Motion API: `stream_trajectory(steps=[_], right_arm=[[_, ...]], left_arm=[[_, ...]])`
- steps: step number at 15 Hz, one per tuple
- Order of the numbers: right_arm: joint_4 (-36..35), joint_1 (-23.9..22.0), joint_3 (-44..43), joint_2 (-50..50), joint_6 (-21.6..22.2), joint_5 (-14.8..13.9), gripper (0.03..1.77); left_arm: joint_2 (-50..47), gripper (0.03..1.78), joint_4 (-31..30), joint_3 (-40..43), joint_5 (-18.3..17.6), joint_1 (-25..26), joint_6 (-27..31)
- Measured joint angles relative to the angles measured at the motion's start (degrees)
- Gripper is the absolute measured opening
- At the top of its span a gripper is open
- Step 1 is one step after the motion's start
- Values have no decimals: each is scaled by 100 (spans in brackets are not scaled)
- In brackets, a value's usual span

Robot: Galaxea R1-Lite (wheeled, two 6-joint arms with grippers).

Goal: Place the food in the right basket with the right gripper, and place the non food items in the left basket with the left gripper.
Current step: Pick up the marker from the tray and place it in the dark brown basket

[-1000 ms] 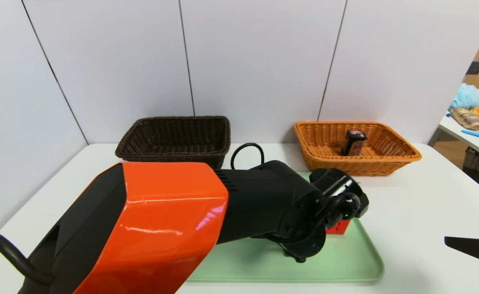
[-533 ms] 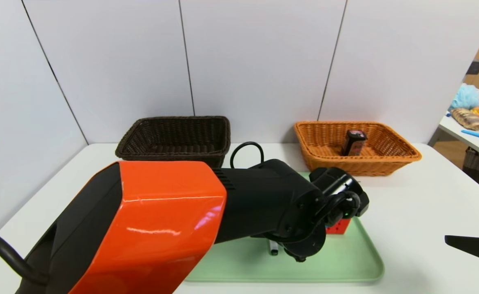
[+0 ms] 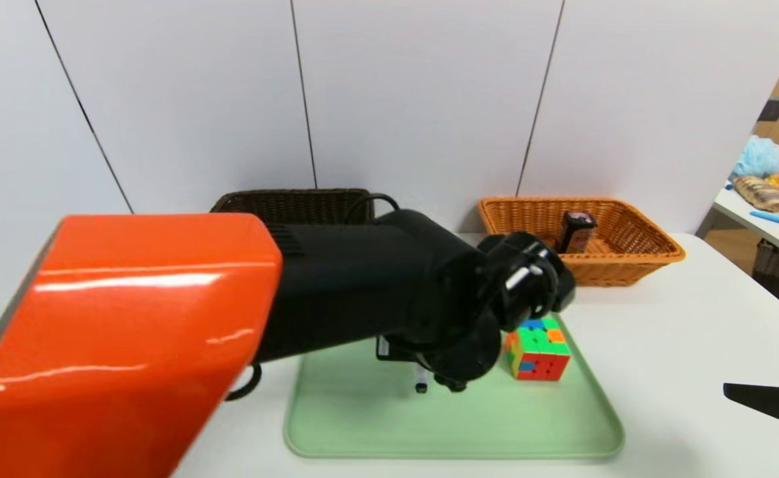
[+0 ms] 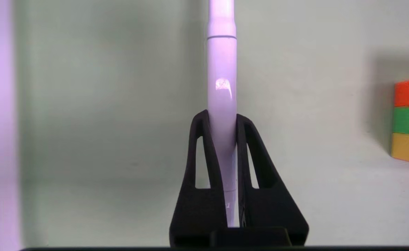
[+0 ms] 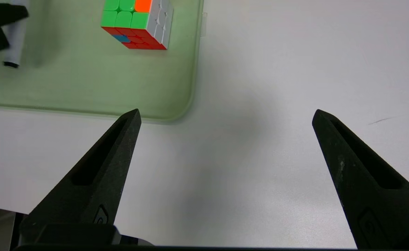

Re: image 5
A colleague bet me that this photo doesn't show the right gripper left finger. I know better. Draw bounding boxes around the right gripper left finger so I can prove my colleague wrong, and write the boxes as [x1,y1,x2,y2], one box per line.
[19,109,142,231]

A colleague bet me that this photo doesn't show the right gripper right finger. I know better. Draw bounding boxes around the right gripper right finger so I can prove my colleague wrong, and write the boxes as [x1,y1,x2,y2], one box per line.
[311,109,409,249]

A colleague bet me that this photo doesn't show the white marker pen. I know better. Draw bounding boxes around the white marker pen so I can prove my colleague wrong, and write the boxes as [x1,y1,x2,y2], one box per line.
[3,0,29,68]

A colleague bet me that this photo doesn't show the light green plastic tray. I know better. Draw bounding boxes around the light green plastic tray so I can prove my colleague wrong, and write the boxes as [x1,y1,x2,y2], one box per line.
[0,0,205,123]

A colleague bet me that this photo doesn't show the multicolour puzzle cube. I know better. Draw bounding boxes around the multicolour puzzle cube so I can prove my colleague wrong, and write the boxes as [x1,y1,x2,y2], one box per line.
[101,0,174,50]

